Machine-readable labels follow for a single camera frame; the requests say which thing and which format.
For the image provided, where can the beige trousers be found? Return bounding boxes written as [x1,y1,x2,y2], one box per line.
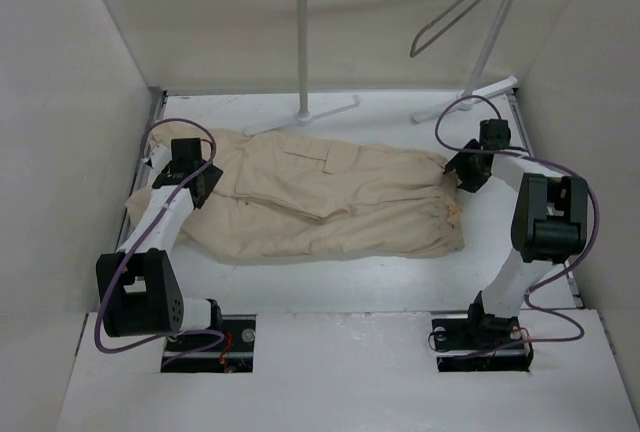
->
[124,126,466,265]

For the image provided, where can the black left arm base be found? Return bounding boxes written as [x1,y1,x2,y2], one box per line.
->
[160,315,257,374]

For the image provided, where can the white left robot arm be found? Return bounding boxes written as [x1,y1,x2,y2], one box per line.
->
[96,138,225,351]

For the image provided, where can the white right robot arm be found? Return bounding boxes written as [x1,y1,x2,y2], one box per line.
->
[445,119,589,348]

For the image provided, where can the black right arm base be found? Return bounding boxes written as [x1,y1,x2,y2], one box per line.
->
[428,301,534,373]

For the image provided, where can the white clothes rack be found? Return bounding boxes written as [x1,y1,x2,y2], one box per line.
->
[244,0,518,136]

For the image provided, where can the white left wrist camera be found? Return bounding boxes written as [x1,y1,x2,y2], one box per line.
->
[141,144,171,172]

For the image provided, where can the aluminium table edge rail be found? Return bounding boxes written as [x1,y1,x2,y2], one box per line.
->
[99,86,168,298]

